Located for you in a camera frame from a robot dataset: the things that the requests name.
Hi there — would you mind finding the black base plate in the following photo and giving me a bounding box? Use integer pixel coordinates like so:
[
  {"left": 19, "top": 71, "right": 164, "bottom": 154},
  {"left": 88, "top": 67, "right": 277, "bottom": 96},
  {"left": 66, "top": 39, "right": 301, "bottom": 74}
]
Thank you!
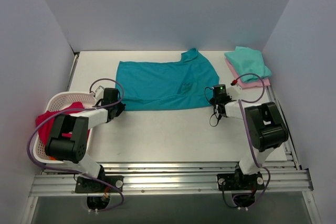
[
  {"left": 217, "top": 173, "right": 265, "bottom": 191},
  {"left": 75, "top": 176, "right": 124, "bottom": 194}
]

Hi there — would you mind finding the aluminium rail frame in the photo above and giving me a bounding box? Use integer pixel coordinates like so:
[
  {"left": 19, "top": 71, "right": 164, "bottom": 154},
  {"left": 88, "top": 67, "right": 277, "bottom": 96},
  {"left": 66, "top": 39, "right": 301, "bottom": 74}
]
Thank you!
[{"left": 28, "top": 50, "right": 314, "bottom": 197}]

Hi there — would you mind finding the crimson red t shirt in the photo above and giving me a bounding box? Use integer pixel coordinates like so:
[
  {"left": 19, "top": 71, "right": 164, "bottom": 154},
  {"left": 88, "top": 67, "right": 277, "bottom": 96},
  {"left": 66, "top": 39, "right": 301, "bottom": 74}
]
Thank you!
[{"left": 35, "top": 102, "right": 84, "bottom": 145}]

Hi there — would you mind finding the folded mint green t shirt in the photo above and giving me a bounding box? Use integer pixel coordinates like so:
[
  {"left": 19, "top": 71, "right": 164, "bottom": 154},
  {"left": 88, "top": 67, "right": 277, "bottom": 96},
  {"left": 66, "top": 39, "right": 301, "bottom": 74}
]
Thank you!
[{"left": 224, "top": 46, "right": 272, "bottom": 83}]

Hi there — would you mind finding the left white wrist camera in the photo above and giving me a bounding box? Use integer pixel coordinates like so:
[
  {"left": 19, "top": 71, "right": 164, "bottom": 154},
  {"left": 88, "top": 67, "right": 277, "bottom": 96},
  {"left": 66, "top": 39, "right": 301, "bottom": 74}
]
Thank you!
[{"left": 91, "top": 86, "right": 104, "bottom": 101}]

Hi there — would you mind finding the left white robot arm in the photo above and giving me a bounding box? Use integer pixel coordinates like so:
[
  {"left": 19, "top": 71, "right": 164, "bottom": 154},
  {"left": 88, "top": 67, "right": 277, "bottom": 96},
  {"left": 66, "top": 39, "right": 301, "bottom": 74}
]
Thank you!
[{"left": 45, "top": 88, "right": 125, "bottom": 192}]

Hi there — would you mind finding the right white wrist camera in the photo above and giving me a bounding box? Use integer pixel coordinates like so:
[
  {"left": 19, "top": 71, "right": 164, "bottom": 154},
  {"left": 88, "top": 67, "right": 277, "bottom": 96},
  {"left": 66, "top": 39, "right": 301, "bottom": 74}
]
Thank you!
[{"left": 226, "top": 79, "right": 242, "bottom": 100}]

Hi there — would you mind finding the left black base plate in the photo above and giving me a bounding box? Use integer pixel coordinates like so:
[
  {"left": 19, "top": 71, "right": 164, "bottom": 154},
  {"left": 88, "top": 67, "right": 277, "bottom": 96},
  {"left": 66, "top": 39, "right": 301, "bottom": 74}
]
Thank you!
[{"left": 75, "top": 176, "right": 124, "bottom": 194}]

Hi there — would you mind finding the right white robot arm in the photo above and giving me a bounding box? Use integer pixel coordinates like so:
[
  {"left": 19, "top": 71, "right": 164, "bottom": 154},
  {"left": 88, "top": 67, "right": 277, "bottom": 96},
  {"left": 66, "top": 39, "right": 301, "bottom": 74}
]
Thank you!
[{"left": 209, "top": 84, "right": 289, "bottom": 189}]

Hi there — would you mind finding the folded pink t shirt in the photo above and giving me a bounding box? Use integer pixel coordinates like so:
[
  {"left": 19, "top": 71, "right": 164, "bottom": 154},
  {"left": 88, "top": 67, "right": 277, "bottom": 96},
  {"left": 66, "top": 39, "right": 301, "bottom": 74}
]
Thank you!
[{"left": 225, "top": 59, "right": 270, "bottom": 89}]

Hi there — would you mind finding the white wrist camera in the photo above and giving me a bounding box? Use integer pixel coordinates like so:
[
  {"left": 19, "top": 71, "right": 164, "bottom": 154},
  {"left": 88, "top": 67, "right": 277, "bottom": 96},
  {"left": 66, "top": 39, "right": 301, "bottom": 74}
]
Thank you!
[
  {"left": 91, "top": 86, "right": 104, "bottom": 101},
  {"left": 226, "top": 79, "right": 242, "bottom": 100}
]

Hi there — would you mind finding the teal t shirt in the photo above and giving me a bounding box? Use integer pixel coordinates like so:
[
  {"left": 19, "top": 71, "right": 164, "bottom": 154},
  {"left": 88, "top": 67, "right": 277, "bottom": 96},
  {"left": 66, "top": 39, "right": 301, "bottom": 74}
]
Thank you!
[{"left": 116, "top": 48, "right": 219, "bottom": 111}]

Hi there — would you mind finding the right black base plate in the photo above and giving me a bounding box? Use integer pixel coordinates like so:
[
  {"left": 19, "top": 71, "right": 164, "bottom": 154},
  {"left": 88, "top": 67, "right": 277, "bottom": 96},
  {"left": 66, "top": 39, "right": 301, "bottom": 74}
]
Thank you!
[{"left": 217, "top": 173, "right": 265, "bottom": 191}]

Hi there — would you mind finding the white plastic laundry basket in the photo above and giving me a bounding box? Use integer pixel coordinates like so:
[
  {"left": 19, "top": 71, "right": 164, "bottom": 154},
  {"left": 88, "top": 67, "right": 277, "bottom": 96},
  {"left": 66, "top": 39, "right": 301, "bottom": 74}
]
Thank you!
[{"left": 32, "top": 92, "right": 96, "bottom": 166}]

